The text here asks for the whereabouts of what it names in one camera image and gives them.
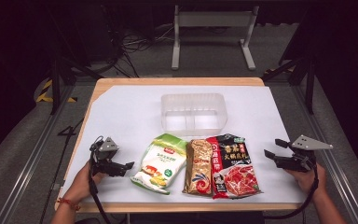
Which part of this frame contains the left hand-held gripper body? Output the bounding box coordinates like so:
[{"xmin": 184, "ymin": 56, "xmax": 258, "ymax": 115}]
[{"xmin": 89, "ymin": 136, "xmax": 127, "ymax": 177}]

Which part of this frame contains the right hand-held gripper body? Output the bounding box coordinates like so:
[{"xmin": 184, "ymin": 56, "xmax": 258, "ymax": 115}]
[{"xmin": 274, "ymin": 134, "xmax": 335, "ymax": 174}]

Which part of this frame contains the green and white food packet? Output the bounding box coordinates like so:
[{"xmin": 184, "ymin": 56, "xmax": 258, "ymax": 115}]
[{"xmin": 130, "ymin": 133, "xmax": 188, "ymax": 196}]

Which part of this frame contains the golden food packet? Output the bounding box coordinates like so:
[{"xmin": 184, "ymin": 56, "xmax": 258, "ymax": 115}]
[{"xmin": 182, "ymin": 138, "xmax": 215, "ymax": 197}]

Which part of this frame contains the clear plastic container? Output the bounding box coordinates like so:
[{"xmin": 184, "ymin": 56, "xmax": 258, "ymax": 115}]
[{"xmin": 160, "ymin": 92, "xmax": 228, "ymax": 137}]

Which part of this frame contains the person's right hand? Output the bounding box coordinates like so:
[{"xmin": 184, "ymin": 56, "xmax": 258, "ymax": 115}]
[{"xmin": 283, "ymin": 163, "xmax": 327, "ymax": 198}]

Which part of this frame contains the person's left hand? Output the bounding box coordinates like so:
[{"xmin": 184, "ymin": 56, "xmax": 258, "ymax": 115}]
[{"xmin": 62, "ymin": 161, "xmax": 107, "ymax": 205}]

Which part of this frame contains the red and black food packet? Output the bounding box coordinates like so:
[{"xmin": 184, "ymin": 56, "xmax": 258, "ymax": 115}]
[{"xmin": 205, "ymin": 133, "xmax": 264, "ymax": 200}]

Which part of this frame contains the white table mat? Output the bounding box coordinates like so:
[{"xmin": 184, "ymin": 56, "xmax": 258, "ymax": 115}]
[{"xmin": 57, "ymin": 85, "xmax": 308, "ymax": 204}]

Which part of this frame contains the black tripod stand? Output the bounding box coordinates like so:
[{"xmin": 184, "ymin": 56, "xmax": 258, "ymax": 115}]
[
  {"xmin": 48, "ymin": 55, "xmax": 105, "ymax": 116},
  {"xmin": 260, "ymin": 55, "xmax": 317, "ymax": 116}
]

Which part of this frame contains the yellow and black hazard tape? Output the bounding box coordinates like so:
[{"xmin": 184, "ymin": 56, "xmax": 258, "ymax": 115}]
[{"xmin": 35, "ymin": 78, "xmax": 78, "ymax": 105}]

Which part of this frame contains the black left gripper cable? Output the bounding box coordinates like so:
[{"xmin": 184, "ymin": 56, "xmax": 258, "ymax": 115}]
[{"xmin": 88, "ymin": 135, "xmax": 113, "ymax": 224}]

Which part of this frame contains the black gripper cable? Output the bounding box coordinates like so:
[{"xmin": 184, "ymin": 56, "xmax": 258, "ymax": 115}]
[
  {"xmin": 262, "ymin": 161, "xmax": 321, "ymax": 221},
  {"xmin": 88, "ymin": 135, "xmax": 113, "ymax": 224}
]

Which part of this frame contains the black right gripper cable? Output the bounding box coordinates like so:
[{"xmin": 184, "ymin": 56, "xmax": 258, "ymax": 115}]
[{"xmin": 262, "ymin": 161, "xmax": 321, "ymax": 221}]

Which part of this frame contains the thin black floor cable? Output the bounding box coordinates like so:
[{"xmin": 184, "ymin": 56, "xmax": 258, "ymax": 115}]
[{"xmin": 38, "ymin": 135, "xmax": 72, "ymax": 224}]

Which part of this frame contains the aluminium floor rail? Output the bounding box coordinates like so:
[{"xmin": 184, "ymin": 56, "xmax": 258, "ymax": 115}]
[
  {"xmin": 0, "ymin": 83, "xmax": 76, "ymax": 224},
  {"xmin": 292, "ymin": 84, "xmax": 358, "ymax": 224}
]

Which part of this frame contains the red string bracelet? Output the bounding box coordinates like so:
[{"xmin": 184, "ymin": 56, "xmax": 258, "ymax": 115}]
[{"xmin": 56, "ymin": 197, "xmax": 82, "ymax": 212}]

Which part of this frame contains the bundle of black floor cables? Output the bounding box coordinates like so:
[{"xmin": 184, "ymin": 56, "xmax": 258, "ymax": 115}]
[{"xmin": 105, "ymin": 23, "xmax": 177, "ymax": 78}]

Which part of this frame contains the grey metal frame stand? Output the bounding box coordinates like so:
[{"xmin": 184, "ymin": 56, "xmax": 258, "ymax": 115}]
[{"xmin": 171, "ymin": 4, "xmax": 260, "ymax": 72}]

